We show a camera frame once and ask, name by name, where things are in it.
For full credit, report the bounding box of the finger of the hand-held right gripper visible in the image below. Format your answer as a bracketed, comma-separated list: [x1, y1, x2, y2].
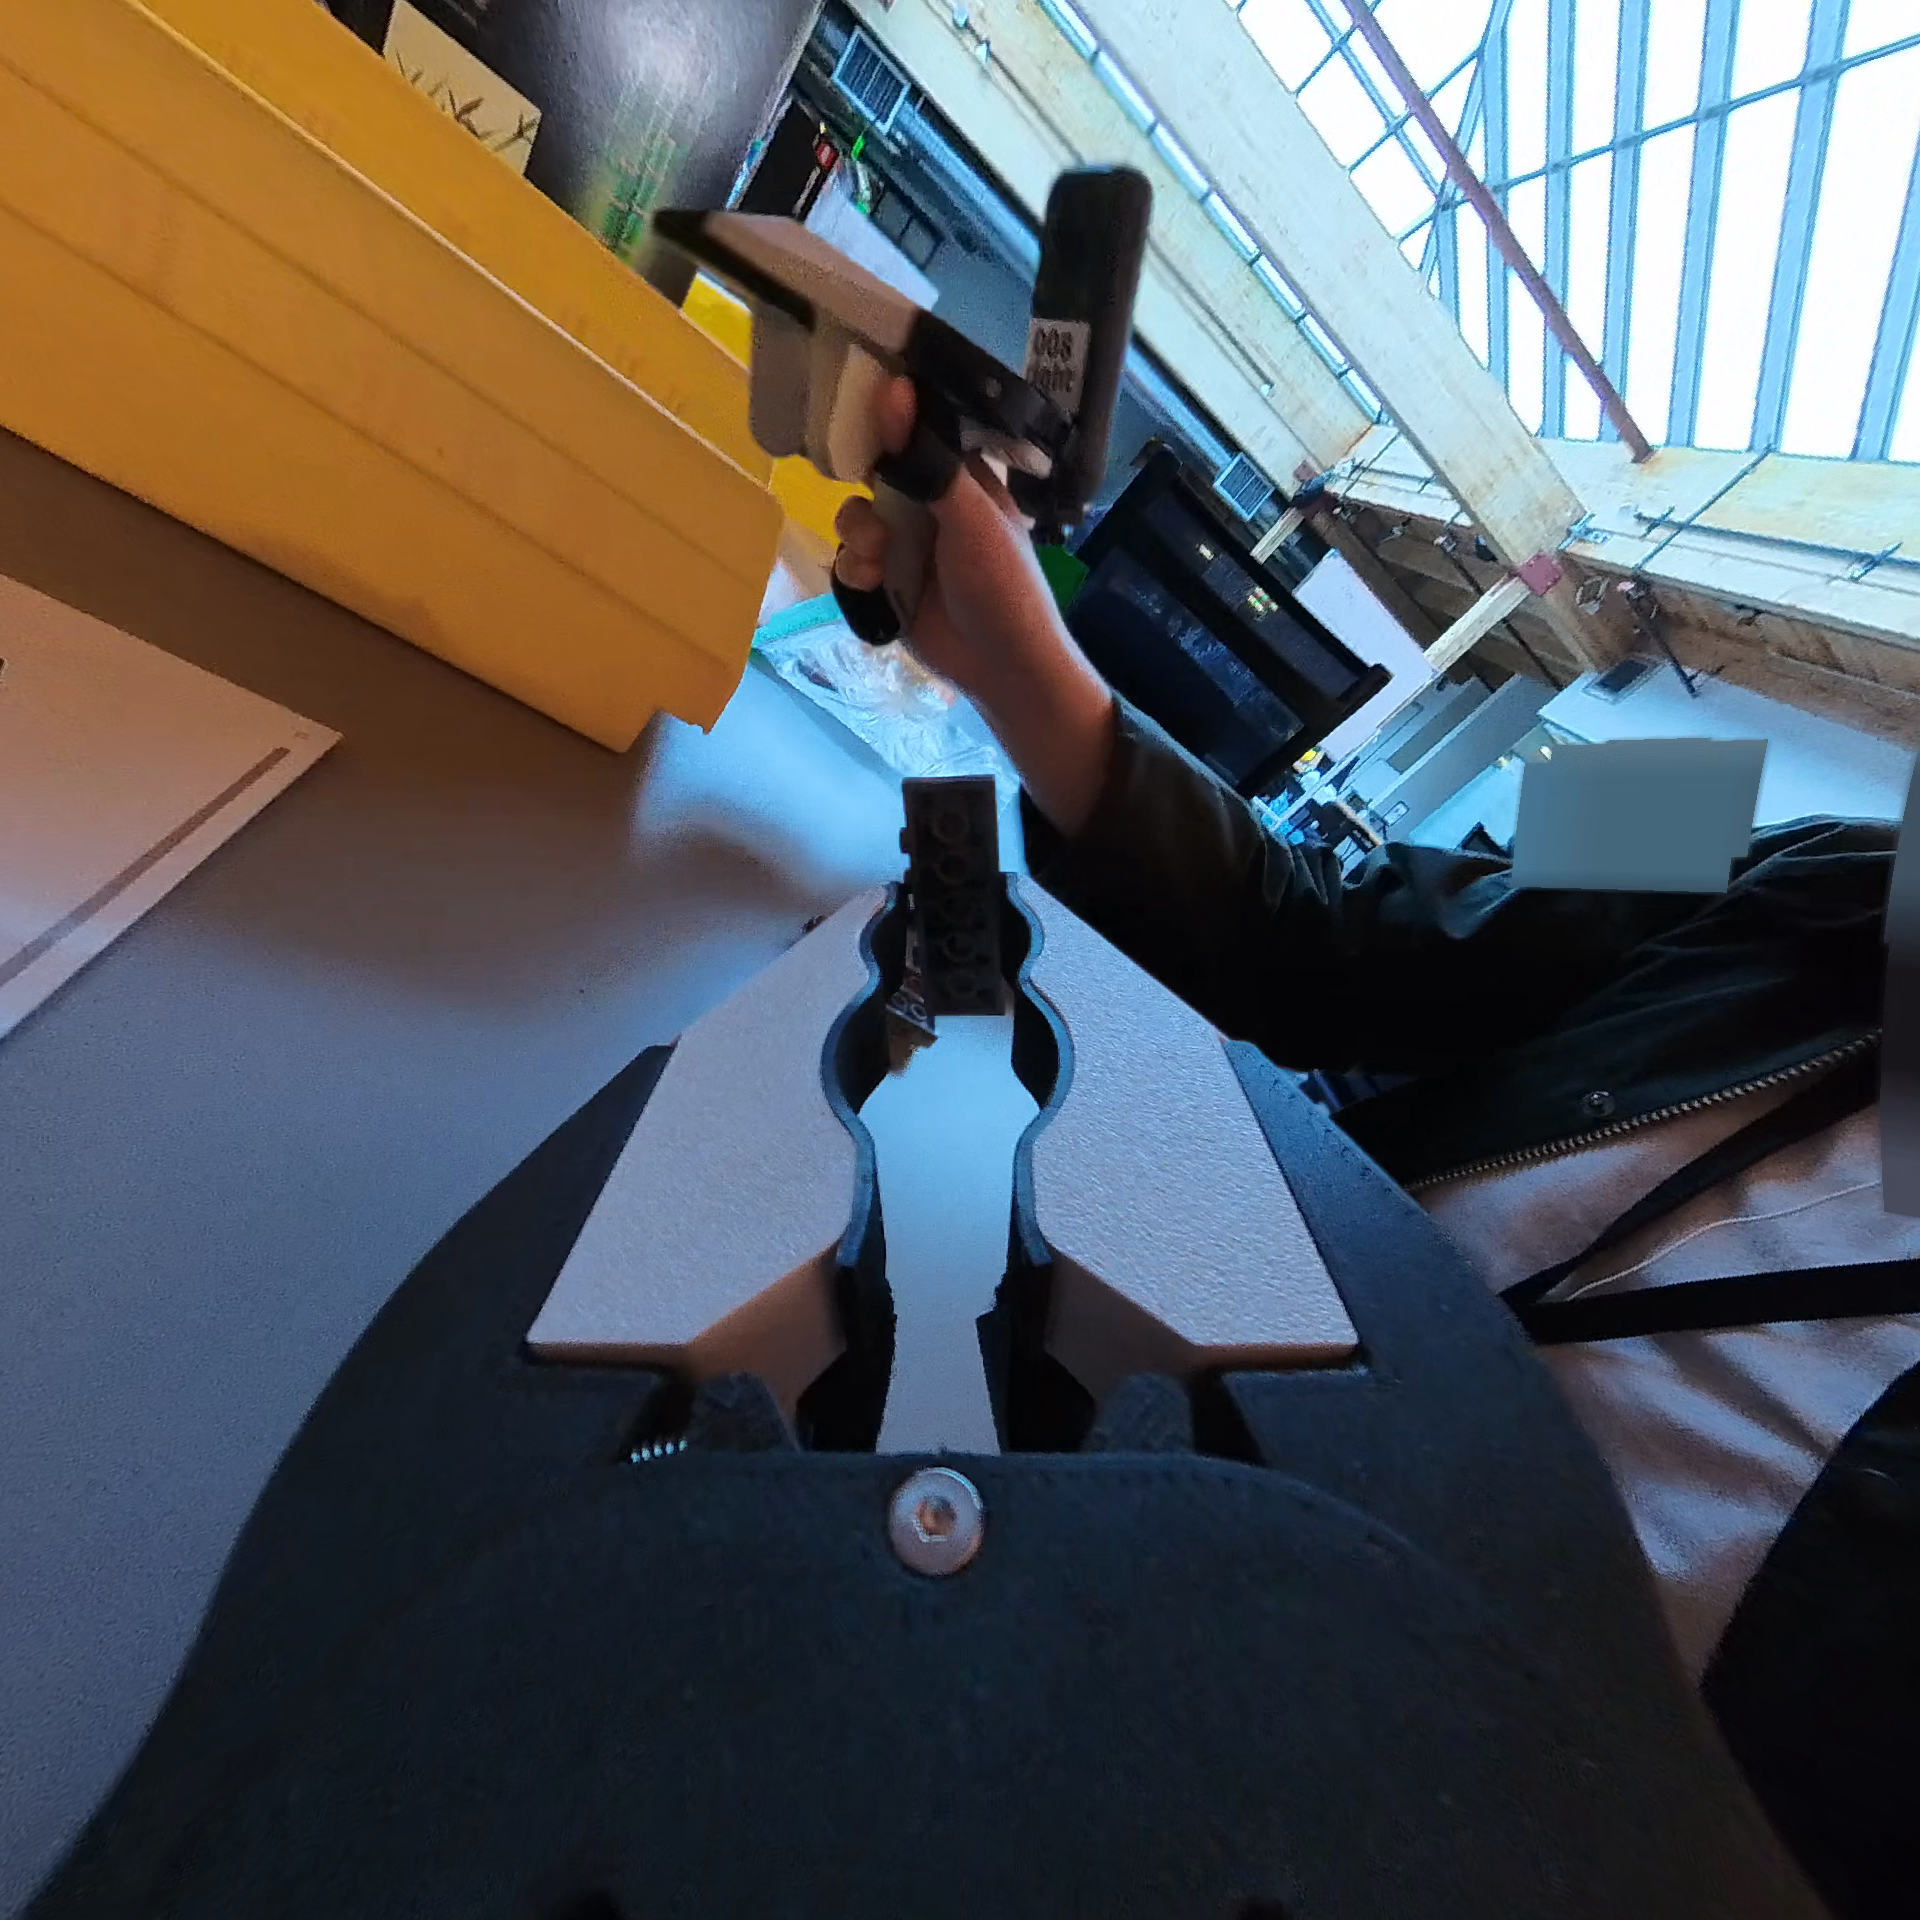
[646, 203, 943, 367]
[646, 209, 824, 336]

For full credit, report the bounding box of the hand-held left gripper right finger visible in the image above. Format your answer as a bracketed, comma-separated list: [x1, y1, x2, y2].
[975, 877, 1361, 1454]

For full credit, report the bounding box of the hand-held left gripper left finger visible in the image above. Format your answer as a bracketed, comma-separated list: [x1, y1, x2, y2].
[525, 885, 902, 1454]

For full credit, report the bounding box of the long grey studded plate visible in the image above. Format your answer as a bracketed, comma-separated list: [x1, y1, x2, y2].
[901, 777, 1009, 1021]

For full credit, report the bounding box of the yellow plastic bin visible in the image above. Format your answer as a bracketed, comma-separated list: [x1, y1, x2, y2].
[680, 276, 874, 544]
[0, 0, 783, 751]

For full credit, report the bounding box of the grey desk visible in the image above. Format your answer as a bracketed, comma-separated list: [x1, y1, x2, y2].
[0, 428, 1038, 1876]

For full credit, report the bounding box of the person's right hand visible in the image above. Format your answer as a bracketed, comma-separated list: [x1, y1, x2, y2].
[829, 382, 1092, 724]

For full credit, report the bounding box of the black bamboo print box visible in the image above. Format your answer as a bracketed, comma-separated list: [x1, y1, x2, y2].
[322, 0, 828, 248]

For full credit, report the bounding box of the black electronics rack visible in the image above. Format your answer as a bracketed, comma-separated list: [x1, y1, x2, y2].
[1066, 440, 1394, 798]

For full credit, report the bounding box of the green zip plastic bag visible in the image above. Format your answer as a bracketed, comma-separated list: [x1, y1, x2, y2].
[749, 591, 1021, 781]

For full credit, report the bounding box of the person's upper body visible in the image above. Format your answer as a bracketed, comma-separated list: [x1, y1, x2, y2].
[1319, 816, 1920, 1920]

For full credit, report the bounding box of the open instruction booklet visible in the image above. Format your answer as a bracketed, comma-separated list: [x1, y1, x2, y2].
[0, 576, 345, 1040]

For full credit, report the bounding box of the black lanyard strap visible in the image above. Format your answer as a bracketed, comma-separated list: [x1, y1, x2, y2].
[1498, 1049, 1920, 1344]

